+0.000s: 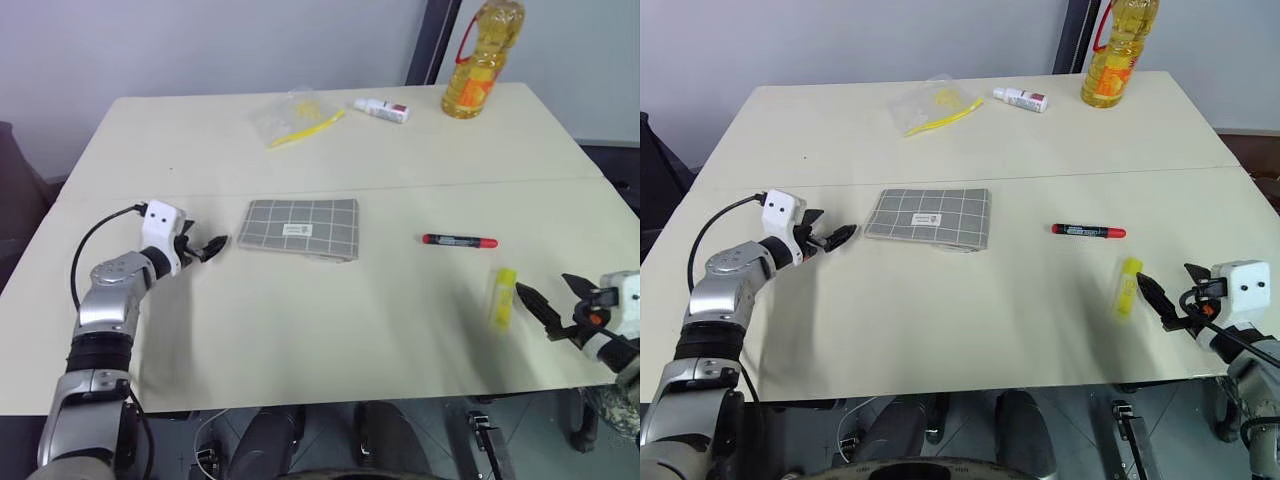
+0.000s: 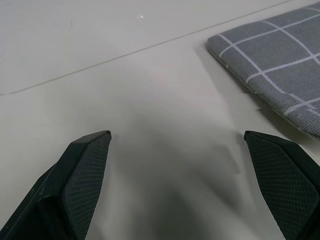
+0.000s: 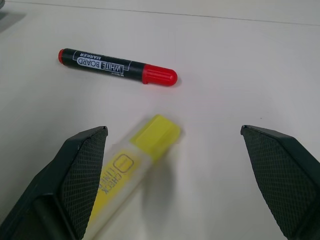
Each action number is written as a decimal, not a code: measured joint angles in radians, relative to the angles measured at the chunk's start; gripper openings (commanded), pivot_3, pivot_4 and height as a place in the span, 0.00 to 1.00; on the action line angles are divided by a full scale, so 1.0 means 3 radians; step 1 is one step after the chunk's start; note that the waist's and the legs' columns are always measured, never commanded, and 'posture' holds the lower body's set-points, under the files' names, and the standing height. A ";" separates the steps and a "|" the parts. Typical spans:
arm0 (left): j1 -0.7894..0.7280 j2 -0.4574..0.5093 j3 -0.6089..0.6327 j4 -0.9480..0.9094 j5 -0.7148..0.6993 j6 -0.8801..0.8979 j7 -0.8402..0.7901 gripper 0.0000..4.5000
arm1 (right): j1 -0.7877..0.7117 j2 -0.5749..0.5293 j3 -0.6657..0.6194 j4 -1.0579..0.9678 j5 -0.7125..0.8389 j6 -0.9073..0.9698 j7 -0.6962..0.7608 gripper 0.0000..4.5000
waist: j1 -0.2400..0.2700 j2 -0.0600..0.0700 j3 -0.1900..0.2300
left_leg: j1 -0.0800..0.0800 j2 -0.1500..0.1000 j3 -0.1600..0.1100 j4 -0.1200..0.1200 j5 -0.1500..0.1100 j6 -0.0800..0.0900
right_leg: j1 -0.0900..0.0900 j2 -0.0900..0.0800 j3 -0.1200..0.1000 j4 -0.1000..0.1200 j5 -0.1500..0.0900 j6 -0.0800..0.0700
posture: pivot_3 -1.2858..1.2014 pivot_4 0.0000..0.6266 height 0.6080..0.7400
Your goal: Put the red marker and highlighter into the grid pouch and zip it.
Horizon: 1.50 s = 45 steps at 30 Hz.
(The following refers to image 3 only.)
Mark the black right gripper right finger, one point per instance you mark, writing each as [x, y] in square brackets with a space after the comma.
[282, 175]

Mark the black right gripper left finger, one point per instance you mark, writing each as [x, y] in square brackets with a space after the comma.
[62, 180]

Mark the yellow highlighter pen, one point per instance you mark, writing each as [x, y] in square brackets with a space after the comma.
[130, 170]

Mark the red whiteboard marker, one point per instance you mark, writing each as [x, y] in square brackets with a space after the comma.
[117, 66]

